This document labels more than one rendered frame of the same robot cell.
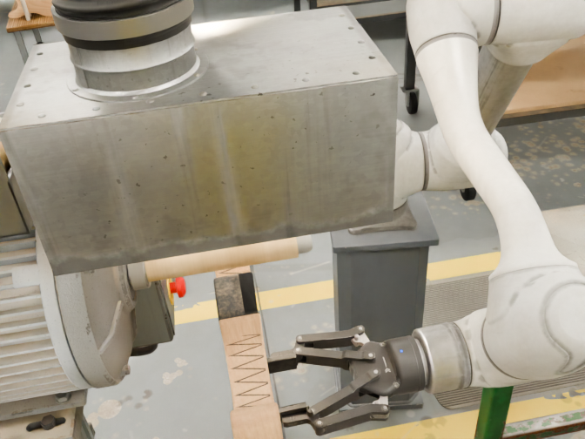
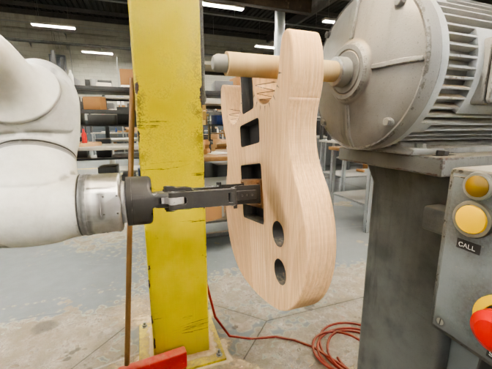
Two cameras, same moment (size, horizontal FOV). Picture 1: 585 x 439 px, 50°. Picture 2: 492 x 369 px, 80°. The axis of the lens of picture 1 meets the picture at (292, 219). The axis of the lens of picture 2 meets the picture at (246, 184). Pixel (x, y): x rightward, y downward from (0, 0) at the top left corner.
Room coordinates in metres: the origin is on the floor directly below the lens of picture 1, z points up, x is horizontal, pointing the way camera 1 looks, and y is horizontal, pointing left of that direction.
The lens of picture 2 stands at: (1.02, -0.07, 1.17)
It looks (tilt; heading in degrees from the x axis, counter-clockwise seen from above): 12 degrees down; 167
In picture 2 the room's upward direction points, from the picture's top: straight up
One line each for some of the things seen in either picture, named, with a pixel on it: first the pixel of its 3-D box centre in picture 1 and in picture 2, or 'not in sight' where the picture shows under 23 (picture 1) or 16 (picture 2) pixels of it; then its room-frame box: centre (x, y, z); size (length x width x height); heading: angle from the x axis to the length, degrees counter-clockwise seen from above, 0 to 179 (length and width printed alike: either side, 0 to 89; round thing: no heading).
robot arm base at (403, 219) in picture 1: (371, 204); not in sight; (1.38, -0.22, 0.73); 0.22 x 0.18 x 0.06; 89
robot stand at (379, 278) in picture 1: (376, 303); not in sight; (1.38, -0.24, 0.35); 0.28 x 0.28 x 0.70; 89
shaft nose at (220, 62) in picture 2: (304, 243); (219, 63); (0.59, -0.01, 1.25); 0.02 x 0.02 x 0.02; 7
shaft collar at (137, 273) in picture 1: (138, 270); (339, 72); (0.57, 0.19, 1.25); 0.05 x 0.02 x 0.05; 7
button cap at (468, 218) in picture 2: not in sight; (474, 219); (0.79, 0.23, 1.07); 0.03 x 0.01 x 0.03; 7
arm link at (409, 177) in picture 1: (383, 159); not in sight; (1.38, -0.25, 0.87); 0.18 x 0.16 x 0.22; 90
